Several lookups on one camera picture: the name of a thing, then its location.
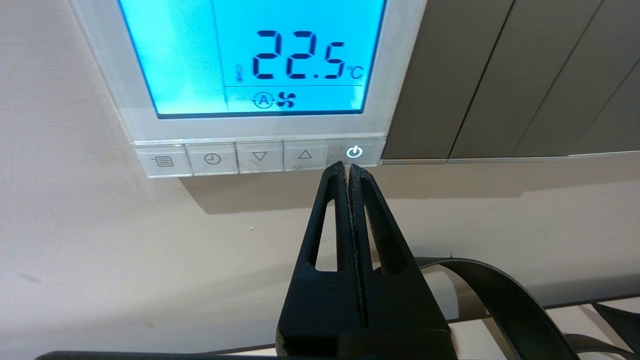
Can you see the dark grey switch panel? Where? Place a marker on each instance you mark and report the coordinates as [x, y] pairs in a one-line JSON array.
[[450, 75]]

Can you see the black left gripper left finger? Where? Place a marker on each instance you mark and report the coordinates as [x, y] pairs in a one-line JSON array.
[[325, 300]]

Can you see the grey single rocker wall switch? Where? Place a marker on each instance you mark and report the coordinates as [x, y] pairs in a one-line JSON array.
[[620, 125]]

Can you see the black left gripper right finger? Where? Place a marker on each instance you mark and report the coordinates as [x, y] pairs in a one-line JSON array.
[[395, 300]]

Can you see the white wall thermostat panel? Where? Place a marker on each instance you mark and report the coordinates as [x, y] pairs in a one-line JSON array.
[[260, 65]]

